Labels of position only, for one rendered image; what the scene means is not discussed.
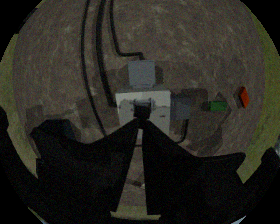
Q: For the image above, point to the small red-orange flat bar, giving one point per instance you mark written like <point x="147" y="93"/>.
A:
<point x="244" y="98"/>

